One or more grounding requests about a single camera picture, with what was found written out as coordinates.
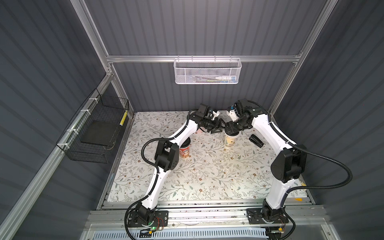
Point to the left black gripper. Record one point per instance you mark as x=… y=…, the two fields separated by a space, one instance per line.
x=215 y=125

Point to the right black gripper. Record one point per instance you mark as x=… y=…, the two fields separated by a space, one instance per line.
x=233 y=125

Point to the black cup lid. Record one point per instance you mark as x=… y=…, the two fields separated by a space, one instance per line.
x=231 y=130

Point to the beige patterned paper cup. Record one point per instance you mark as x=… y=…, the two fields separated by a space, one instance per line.
x=230 y=140

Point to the red patterned paper cup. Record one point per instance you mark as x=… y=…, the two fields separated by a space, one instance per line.
x=185 y=149

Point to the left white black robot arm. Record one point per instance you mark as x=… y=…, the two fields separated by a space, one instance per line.
x=166 y=159

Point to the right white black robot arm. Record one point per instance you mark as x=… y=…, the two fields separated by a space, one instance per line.
x=290 y=161

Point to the black stapler-like object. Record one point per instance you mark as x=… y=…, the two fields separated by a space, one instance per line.
x=256 y=141

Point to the marker in white basket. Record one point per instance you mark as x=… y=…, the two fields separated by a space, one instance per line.
x=226 y=79

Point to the floral table mat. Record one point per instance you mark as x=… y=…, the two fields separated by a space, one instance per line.
x=211 y=172

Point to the white wire mesh basket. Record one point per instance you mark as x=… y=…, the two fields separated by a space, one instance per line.
x=202 y=71

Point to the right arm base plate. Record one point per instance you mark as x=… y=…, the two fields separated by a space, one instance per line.
x=255 y=216

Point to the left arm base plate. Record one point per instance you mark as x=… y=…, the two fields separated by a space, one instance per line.
x=160 y=219

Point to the black wire basket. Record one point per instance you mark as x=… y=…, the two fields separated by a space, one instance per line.
x=94 y=133

